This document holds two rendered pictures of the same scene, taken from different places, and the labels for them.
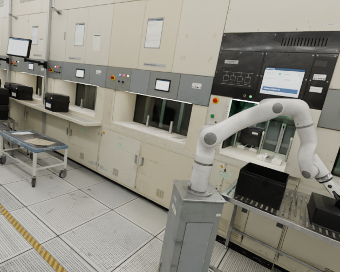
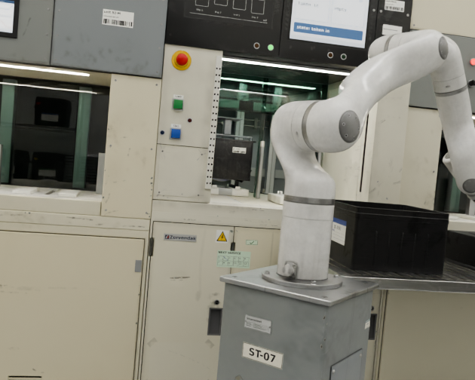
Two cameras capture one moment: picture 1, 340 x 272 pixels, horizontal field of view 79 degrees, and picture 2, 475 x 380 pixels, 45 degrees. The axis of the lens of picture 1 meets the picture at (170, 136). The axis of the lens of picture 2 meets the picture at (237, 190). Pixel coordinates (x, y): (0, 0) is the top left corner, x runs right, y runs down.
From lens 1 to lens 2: 0.94 m
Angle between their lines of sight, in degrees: 43
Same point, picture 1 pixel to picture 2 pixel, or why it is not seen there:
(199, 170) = (320, 221)
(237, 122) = (376, 84)
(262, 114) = (417, 63)
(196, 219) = (343, 351)
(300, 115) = (453, 66)
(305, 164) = (471, 164)
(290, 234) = (390, 344)
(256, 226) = not seen: hidden behind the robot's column
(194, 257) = not seen: outside the picture
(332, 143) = (430, 135)
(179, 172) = (93, 294)
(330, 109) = not seen: hidden behind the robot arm
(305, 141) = (460, 121)
